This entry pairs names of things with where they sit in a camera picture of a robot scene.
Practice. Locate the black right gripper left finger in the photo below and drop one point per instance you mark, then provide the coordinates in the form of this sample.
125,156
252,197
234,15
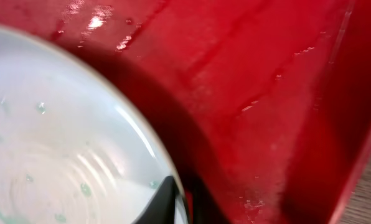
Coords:
161,208

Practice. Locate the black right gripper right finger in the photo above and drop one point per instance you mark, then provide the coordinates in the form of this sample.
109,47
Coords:
205,209

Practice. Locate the light blue plate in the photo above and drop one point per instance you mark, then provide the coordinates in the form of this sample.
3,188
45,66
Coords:
73,149

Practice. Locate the red plastic tray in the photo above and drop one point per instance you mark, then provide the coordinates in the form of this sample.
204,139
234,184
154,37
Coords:
268,103

